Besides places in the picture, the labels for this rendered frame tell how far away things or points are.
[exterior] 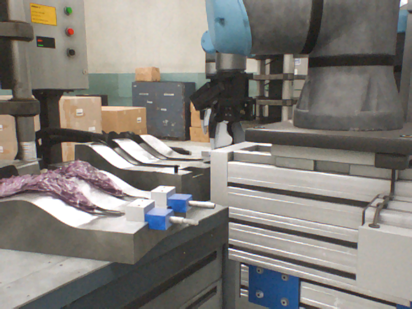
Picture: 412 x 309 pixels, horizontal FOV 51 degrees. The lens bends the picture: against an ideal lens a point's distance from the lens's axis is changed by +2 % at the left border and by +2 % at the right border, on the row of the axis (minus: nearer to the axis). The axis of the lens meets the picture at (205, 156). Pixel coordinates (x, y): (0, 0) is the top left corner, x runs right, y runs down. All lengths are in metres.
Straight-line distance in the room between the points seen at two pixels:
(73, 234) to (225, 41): 0.42
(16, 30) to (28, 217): 0.87
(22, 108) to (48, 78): 0.27
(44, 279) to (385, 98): 0.56
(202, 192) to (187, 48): 7.55
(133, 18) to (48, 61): 7.58
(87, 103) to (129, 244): 4.44
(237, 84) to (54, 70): 0.99
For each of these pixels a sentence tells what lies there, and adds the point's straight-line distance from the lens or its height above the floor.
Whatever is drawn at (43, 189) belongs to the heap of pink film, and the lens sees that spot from 0.86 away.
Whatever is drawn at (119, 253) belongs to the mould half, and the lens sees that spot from 0.75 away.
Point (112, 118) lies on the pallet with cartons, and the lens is 5.69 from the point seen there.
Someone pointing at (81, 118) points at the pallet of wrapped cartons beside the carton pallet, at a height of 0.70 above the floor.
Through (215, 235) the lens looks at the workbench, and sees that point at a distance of 1.12.
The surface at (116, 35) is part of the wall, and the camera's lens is 9.61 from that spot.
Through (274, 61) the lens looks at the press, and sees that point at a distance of 6.31.
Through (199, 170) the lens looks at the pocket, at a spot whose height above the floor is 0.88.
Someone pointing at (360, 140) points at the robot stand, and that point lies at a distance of 0.55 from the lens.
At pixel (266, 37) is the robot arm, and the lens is 0.60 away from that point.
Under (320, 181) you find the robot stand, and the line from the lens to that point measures 0.62.
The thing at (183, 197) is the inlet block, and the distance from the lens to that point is 0.88.
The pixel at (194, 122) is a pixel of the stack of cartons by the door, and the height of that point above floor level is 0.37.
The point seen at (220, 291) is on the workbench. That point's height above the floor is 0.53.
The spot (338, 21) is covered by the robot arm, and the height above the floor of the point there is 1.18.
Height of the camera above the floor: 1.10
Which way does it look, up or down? 10 degrees down
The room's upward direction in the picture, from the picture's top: straight up
